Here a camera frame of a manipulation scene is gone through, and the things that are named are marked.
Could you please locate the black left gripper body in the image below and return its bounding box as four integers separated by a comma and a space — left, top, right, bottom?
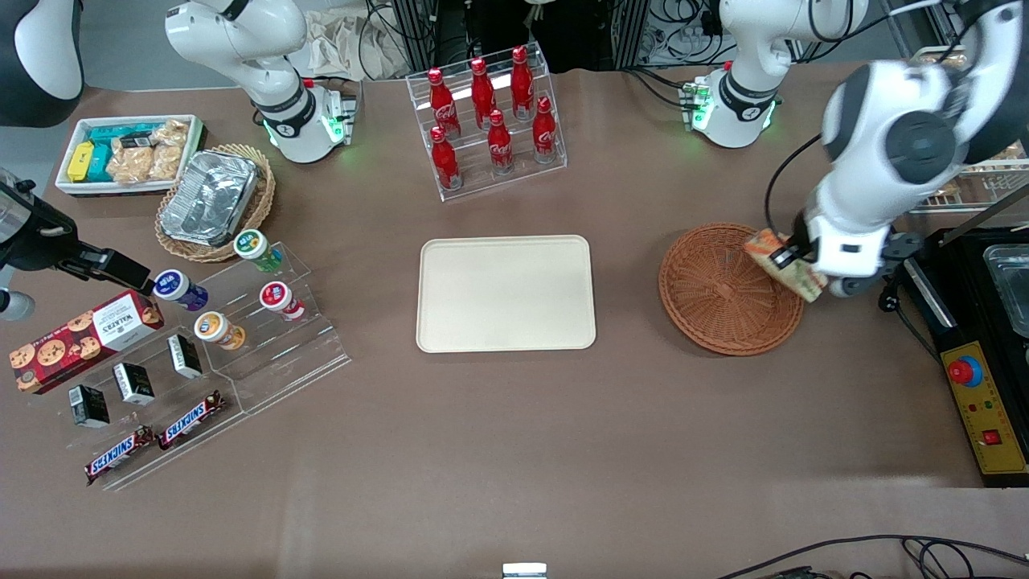
791, 210, 818, 279

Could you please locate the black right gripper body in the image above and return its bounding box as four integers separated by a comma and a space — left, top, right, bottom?
0, 181, 83, 272

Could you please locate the triangle sandwich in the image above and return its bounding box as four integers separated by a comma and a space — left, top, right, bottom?
744, 228, 830, 304

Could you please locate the brown round wicker basket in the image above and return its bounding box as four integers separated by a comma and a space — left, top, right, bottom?
658, 223, 806, 357

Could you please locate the aluminium foil tray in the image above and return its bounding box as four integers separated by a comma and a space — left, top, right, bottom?
159, 150, 260, 248

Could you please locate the light wicker basket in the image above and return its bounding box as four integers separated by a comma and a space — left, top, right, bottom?
155, 144, 277, 264

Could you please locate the beige plastic tray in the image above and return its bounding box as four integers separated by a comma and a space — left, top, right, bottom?
416, 235, 597, 354

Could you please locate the purple lid yoghurt cup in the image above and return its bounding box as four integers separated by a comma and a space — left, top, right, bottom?
153, 269, 210, 313

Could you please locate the white plastic bin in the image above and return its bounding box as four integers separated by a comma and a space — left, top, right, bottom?
55, 114, 207, 198

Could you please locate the red Walkers shortbread box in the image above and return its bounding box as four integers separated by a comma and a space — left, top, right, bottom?
10, 289, 166, 396

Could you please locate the yellow snack pack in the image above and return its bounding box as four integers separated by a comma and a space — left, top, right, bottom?
67, 142, 96, 184

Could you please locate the small black carton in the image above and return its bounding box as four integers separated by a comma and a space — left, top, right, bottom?
68, 385, 111, 429
167, 334, 204, 380
113, 363, 156, 407

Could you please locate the orange lid yoghurt cup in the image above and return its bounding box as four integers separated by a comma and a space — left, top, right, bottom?
194, 311, 248, 352

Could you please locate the long teal snack box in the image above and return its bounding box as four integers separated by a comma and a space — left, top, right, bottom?
87, 123, 158, 147

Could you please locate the green lid yoghurt cup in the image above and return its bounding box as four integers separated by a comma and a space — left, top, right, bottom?
233, 229, 285, 273

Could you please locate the red lid yoghurt cup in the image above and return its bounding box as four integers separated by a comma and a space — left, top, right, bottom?
259, 281, 307, 322

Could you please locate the Snickers bar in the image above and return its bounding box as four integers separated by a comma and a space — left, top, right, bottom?
85, 425, 155, 487
158, 391, 226, 451

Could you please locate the clear acrylic stepped display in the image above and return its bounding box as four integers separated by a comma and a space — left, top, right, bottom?
48, 322, 247, 493
183, 240, 353, 416

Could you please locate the black table appliance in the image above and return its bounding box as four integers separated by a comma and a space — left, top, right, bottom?
900, 183, 1029, 488

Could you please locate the steel pan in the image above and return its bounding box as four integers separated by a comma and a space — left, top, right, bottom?
982, 244, 1029, 339

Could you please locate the yellow control panel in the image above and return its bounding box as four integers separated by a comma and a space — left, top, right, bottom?
939, 341, 1029, 478

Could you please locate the red cola bottle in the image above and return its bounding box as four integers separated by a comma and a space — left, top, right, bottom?
469, 58, 498, 129
532, 96, 560, 165
487, 109, 516, 175
511, 45, 536, 120
427, 68, 462, 139
429, 126, 463, 191

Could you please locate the clear acrylic bottle rack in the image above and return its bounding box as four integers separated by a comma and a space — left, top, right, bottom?
406, 42, 568, 203

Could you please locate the crumpled beige bag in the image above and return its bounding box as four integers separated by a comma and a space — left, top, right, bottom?
305, 8, 412, 80

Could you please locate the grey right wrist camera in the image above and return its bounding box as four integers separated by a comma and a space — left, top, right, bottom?
0, 288, 38, 323

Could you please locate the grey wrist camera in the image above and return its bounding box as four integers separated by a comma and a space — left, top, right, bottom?
0, 288, 38, 323
834, 276, 888, 301

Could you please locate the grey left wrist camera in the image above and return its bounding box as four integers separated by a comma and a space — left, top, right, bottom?
834, 276, 888, 301

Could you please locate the black power cable with plug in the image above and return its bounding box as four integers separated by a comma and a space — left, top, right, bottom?
879, 273, 946, 363

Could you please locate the white wire rack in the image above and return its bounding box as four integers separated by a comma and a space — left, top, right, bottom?
908, 44, 1029, 215

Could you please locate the black cable bundle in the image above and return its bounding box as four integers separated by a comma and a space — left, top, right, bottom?
650, 0, 729, 67

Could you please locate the dark equipment frame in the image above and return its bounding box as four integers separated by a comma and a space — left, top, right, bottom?
366, 0, 652, 77

